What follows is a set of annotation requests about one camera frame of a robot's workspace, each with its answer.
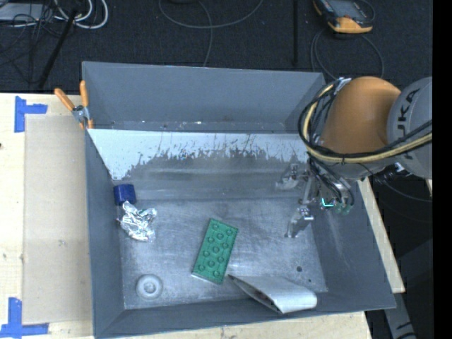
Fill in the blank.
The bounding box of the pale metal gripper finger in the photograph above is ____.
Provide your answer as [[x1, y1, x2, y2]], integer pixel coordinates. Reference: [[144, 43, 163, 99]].
[[275, 163, 302, 191], [284, 206, 315, 239]]

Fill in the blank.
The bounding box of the grey metal bin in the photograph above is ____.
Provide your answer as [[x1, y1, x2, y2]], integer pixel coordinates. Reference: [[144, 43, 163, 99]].
[[81, 61, 398, 339]]

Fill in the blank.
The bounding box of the grey folded flat packet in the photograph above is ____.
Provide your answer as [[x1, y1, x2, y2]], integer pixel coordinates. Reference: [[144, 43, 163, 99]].
[[227, 273, 319, 315]]

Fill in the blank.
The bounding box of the dark green flat block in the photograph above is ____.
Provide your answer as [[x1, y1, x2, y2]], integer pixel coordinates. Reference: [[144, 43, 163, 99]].
[[191, 218, 240, 285]]

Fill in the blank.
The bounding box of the crushed clear bottle blue cap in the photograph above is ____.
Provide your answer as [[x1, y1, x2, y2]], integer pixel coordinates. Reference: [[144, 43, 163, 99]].
[[112, 183, 158, 243]]

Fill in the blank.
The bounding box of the pale cardboard board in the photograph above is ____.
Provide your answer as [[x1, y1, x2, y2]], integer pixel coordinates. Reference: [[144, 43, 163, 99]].
[[21, 114, 93, 326]]

